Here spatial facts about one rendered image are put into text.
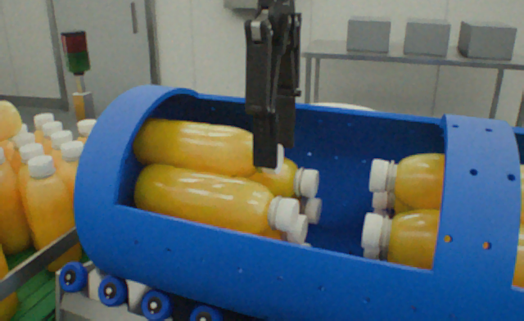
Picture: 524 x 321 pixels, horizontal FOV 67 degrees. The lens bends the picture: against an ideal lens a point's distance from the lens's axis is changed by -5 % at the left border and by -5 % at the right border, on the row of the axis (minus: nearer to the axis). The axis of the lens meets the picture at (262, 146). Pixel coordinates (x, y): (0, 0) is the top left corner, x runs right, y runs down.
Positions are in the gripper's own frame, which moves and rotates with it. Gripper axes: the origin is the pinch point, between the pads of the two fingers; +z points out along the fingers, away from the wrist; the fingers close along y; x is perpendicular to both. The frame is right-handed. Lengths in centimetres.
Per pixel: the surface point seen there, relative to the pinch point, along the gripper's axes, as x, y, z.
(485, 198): -23.1, -10.4, -0.7
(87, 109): 64, 34, 13
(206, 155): 7.8, -3.5, 2.8
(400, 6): 1, 337, 1
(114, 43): 275, 299, 42
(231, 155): 4.6, -3.2, 2.3
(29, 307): 35.7, -14.0, 29.1
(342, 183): -7.2, 12.6, 11.8
